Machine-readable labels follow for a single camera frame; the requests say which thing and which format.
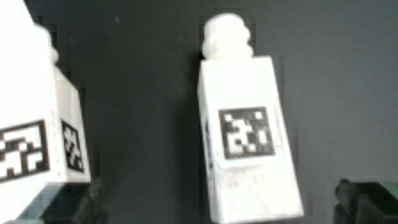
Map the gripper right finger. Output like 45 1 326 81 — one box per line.
332 179 398 224

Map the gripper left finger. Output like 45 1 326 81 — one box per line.
15 180 108 224

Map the white leg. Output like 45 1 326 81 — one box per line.
0 0 90 224
196 13 303 224

